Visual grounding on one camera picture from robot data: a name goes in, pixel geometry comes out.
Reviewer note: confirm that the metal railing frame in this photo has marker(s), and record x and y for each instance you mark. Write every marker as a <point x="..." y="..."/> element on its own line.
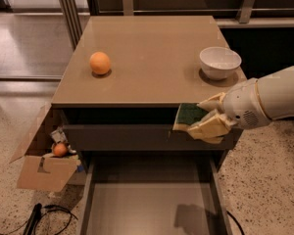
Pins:
<point x="238" y="11"/>

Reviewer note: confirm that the open grey middle drawer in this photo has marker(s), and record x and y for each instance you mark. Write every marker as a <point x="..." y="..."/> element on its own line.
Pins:
<point x="152" y="196"/>

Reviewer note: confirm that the green and yellow sponge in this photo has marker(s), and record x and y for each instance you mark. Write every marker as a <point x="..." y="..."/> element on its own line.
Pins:
<point x="187" y="114"/>

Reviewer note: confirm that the white ceramic bowl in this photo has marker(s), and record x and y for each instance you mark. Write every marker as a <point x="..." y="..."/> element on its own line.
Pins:
<point x="218" y="63"/>

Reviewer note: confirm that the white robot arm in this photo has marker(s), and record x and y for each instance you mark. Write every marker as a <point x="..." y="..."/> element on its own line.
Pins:
<point x="276" y="93"/>

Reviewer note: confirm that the brown drawer cabinet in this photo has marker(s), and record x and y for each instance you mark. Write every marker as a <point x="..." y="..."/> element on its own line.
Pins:
<point x="154" y="68"/>

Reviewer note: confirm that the orange fruit on cabinet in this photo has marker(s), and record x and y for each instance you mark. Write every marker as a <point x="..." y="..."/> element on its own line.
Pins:
<point x="100" y="63"/>

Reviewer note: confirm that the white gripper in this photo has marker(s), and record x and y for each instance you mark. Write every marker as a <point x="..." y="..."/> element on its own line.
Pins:
<point x="241" y="103"/>

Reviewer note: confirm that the crumpled packaging in box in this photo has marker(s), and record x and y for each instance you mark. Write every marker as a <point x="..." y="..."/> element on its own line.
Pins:
<point x="59" y="136"/>

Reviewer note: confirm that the orange fruit in box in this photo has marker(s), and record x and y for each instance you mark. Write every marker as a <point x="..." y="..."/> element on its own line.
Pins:
<point x="60" y="149"/>

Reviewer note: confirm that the grey top drawer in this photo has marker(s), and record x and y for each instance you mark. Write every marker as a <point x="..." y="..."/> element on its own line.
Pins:
<point x="140" y="137"/>

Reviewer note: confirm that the open cardboard box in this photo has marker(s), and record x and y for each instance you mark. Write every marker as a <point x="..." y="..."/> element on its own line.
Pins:
<point x="41" y="170"/>

